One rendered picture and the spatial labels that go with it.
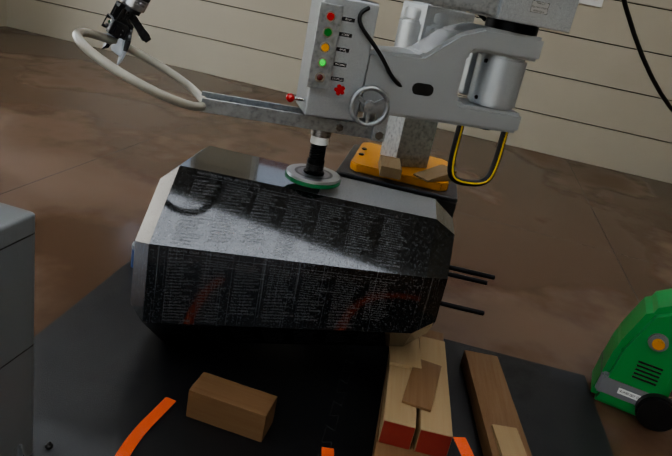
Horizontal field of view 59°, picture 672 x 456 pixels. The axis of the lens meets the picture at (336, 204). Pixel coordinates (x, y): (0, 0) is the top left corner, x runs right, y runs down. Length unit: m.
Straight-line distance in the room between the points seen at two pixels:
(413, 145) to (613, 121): 5.55
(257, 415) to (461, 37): 1.53
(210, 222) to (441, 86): 0.99
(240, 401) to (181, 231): 0.65
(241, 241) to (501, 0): 1.27
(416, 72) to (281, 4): 6.43
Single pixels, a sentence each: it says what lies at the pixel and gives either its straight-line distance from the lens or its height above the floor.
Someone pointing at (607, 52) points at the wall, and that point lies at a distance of 8.23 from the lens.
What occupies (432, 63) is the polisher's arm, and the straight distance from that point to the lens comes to 2.24.
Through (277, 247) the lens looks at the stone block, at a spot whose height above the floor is 0.65.
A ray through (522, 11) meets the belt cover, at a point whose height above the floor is 1.60.
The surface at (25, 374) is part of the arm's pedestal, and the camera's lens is 2.05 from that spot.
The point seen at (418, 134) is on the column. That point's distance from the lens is 3.01.
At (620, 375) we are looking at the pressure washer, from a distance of 3.07.
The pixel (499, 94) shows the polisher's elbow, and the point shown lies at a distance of 2.38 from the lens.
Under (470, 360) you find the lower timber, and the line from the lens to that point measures 2.89.
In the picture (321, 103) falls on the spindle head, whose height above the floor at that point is 1.17.
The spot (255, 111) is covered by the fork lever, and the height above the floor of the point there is 1.10.
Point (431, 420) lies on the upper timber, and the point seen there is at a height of 0.21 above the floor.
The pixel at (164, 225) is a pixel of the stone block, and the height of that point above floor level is 0.64.
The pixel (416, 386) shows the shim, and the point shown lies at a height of 0.22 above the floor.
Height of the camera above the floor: 1.58
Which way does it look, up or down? 20 degrees down
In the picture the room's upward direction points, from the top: 11 degrees clockwise
